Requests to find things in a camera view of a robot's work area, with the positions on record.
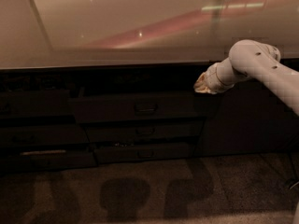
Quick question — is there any grey drawer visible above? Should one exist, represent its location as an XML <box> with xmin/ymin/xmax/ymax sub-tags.
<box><xmin>69</xmin><ymin>91</ymin><xmax>199</xmax><ymax>123</ymax></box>
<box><xmin>0</xmin><ymin>151</ymin><xmax>97</xmax><ymax>174</ymax></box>
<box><xmin>0</xmin><ymin>125</ymin><xmax>89</xmax><ymax>148</ymax></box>
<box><xmin>0</xmin><ymin>90</ymin><xmax>71</xmax><ymax>119</ymax></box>
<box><xmin>86</xmin><ymin>120</ymin><xmax>204</xmax><ymax>142</ymax></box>
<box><xmin>94</xmin><ymin>142</ymin><xmax>194</xmax><ymax>163</ymax></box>

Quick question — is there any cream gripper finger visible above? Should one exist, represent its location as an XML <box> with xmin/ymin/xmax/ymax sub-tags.
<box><xmin>193</xmin><ymin>73</ymin><xmax>216</xmax><ymax>94</ymax></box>

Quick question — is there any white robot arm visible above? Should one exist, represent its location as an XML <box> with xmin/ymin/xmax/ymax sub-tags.
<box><xmin>193</xmin><ymin>40</ymin><xmax>299</xmax><ymax>115</ymax></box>

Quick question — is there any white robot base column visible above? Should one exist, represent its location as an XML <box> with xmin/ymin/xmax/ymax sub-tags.
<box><xmin>292</xmin><ymin>203</ymin><xmax>299</xmax><ymax>224</ymax></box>

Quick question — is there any grey cabinet door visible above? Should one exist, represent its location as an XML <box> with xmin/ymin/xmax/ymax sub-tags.
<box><xmin>195</xmin><ymin>80</ymin><xmax>299</xmax><ymax>156</ymax></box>

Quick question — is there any white rounded gripper body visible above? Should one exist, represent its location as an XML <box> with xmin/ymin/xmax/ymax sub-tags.
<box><xmin>203</xmin><ymin>63</ymin><xmax>234</xmax><ymax>94</ymax></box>

